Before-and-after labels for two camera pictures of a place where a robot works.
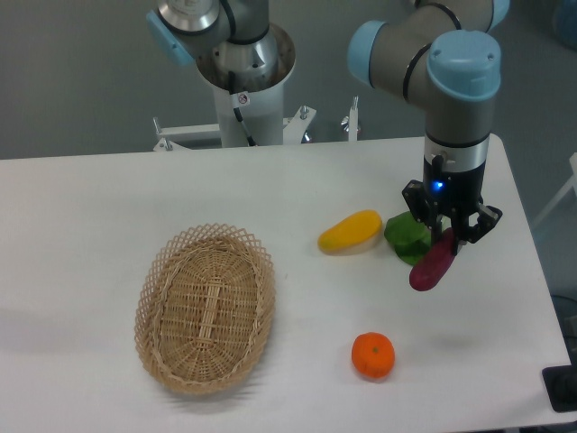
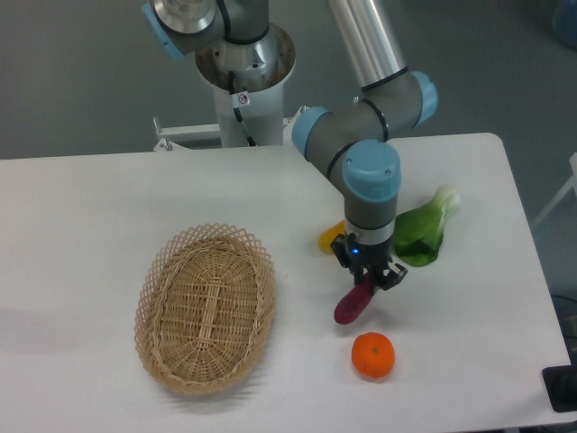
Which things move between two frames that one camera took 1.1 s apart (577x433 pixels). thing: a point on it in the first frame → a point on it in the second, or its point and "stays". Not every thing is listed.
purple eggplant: (429, 269) → (353, 302)
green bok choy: (409, 238) stays
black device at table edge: (561, 384) stays
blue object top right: (565, 19) stays
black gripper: (456, 197) → (362, 258)
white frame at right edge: (572, 185) stays
